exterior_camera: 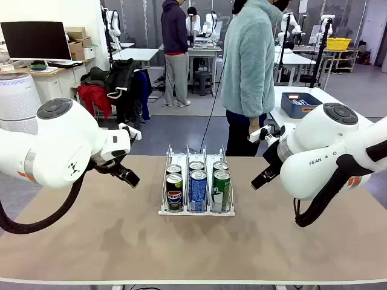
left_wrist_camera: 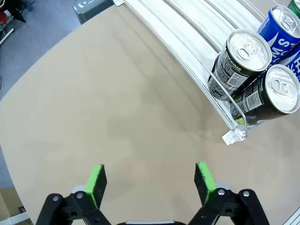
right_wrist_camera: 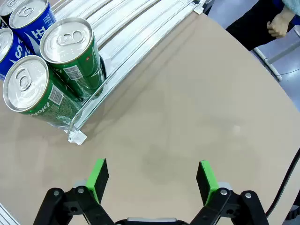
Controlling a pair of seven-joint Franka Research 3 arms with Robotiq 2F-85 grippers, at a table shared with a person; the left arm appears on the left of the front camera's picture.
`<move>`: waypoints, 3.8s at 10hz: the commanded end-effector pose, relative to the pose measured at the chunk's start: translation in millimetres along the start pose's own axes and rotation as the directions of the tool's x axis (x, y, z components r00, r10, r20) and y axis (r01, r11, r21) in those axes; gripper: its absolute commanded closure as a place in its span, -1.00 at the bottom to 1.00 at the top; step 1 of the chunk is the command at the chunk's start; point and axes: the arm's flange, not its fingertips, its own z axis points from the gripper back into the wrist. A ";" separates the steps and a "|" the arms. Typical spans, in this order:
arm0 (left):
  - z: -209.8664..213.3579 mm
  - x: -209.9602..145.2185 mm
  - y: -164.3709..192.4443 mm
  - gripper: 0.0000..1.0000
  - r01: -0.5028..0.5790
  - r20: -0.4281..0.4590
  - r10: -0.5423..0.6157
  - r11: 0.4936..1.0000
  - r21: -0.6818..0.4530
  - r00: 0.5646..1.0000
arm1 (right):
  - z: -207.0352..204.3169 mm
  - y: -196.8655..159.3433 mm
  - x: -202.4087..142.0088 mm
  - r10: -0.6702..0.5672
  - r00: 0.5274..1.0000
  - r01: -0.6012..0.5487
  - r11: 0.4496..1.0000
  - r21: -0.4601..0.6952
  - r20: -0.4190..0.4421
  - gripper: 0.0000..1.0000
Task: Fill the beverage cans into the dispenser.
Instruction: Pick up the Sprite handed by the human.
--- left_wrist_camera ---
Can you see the white can dispenser rack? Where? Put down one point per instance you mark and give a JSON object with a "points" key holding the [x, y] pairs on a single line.
{"points": [[178, 30]]}

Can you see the green Chilsung cider can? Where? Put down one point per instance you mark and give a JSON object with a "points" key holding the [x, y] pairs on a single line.
{"points": [[295, 7]]}

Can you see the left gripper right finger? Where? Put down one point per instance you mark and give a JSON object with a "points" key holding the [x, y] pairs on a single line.
{"points": [[207, 185]]}

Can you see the black jacket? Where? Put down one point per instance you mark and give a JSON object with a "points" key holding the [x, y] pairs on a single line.
{"points": [[14, 9]]}

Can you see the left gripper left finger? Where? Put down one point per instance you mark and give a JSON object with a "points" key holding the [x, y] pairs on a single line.
{"points": [[93, 187]]}

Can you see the red jacket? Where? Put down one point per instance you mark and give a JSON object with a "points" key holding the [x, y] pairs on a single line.
{"points": [[2, 17]]}

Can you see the white desk frame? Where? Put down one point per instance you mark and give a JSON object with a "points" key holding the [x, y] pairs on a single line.
{"points": [[7, 35]]}

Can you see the blue Pocari Sweat can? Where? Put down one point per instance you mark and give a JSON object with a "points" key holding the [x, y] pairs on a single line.
{"points": [[294, 61], [272, 30]]}

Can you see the aluminium profile frame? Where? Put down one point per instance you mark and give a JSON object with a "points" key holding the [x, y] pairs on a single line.
{"points": [[294, 218]]}

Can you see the brown cardboard box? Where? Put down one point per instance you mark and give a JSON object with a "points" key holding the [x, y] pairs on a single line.
{"points": [[9, 201]]}

